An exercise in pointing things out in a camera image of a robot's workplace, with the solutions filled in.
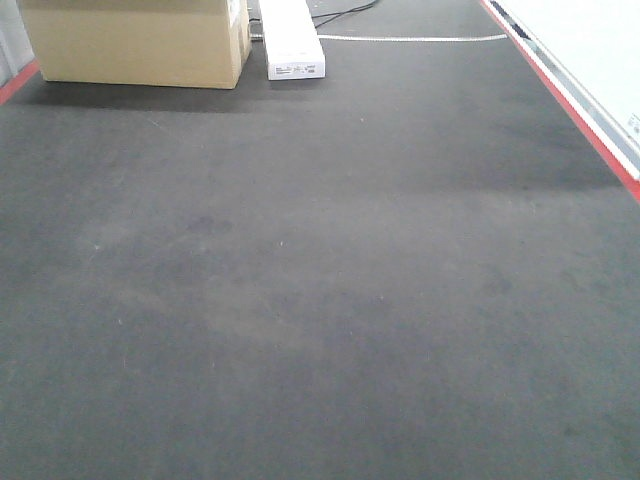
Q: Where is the black conveyor belt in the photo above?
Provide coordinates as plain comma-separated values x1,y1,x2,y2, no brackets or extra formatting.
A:
0,0,640,480

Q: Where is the long white carton box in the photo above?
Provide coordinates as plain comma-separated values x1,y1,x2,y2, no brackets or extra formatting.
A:
259,0,326,81

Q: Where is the large cardboard box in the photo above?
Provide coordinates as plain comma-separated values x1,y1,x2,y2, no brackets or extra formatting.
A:
18,0,251,89

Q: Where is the black floor cable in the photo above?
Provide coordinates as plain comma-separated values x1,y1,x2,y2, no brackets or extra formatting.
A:
310,0,377,29

